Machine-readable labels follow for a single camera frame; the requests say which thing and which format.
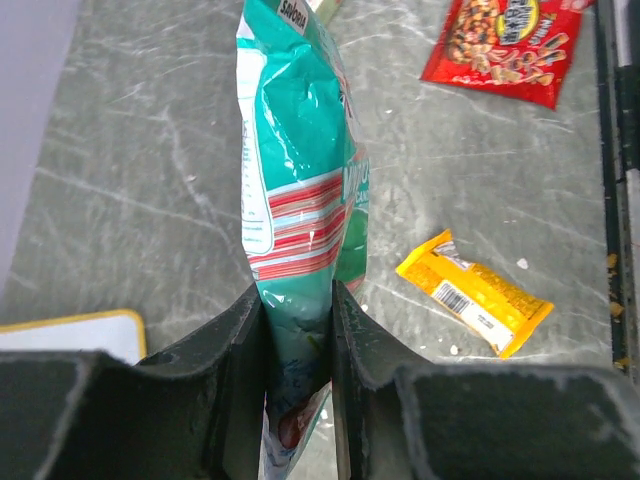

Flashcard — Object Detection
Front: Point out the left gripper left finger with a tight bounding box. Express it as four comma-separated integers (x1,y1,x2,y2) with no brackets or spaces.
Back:
1,287,265,479

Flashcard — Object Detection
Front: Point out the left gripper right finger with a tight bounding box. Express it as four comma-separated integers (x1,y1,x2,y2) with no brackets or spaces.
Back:
332,283,639,479

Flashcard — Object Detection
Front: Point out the yellow snack bar packet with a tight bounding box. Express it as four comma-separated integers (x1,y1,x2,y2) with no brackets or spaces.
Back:
396,229,554,359

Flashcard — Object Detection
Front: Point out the teal Fox's mint candy bag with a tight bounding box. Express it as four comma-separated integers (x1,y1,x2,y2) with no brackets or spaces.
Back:
236,1,369,479

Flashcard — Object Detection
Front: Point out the red candy packet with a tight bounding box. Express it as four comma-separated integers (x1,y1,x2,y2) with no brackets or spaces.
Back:
421,0,594,110

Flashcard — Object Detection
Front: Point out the small whiteboard with stand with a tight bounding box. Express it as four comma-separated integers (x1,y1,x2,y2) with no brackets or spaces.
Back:
1,309,147,365

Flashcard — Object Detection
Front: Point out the white green small box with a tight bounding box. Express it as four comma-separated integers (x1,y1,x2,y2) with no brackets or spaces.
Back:
307,0,343,24

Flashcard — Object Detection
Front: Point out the aluminium rail frame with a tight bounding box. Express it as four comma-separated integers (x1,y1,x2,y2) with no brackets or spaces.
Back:
594,1,639,384

